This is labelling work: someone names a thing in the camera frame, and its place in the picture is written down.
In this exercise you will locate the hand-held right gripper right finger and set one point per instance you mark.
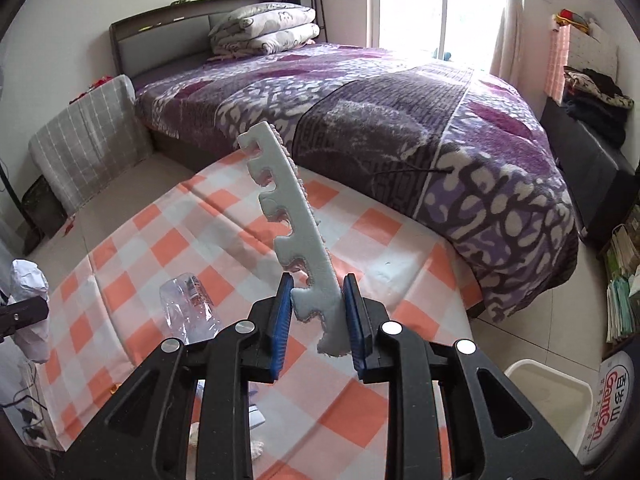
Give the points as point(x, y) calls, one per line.
point(356, 332)

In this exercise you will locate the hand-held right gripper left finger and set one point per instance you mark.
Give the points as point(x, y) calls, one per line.
point(280, 332)

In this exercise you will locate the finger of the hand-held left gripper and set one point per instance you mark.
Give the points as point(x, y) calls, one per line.
point(20, 313)

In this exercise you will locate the white paper ball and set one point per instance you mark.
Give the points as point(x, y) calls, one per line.
point(30, 280)

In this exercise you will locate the white toothed foam strip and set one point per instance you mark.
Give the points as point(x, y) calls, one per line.
point(300, 240)

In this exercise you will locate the white plastic bin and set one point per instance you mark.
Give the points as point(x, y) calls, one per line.
point(550, 395)

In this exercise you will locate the blue white carton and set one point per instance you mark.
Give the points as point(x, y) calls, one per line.
point(256, 416)

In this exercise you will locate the clear plastic bottle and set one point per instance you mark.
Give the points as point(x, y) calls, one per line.
point(185, 305)

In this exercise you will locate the dark brown board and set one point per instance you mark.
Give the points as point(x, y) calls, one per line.
point(45, 207)

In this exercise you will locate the long crumpled tissue wad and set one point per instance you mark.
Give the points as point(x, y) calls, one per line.
point(256, 451)

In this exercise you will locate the orange white checked tablecloth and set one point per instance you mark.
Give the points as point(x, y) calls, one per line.
point(150, 260)

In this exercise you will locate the grey checked cloth cover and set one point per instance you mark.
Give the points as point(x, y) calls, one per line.
point(87, 145)

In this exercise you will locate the purple patterned blanket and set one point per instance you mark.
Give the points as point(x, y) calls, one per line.
point(380, 125)

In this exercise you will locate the red cloth item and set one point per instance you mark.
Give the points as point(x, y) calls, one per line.
point(95, 84)

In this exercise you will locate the stack of papers and books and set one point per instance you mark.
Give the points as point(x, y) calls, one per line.
point(620, 290)

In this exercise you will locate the round white sign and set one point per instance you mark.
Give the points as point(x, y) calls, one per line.
point(612, 410)

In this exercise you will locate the black storage bench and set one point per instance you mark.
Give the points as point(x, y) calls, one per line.
point(595, 180)

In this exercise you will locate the dark wooden bed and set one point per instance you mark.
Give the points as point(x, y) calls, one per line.
point(150, 45)

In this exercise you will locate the folded floral quilt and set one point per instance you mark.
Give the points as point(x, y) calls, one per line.
point(260, 30)

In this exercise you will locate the black coat rack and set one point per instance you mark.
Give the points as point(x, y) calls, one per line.
point(316, 10)

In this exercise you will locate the pile of dark clothes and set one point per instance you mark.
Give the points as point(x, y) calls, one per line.
point(597, 100)

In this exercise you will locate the window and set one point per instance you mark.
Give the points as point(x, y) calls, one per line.
point(430, 5)

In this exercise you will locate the light purple curtain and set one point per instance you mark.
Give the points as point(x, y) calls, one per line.
point(510, 15)

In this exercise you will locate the pink grid storage cabinet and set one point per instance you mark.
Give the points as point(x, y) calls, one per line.
point(590, 55)

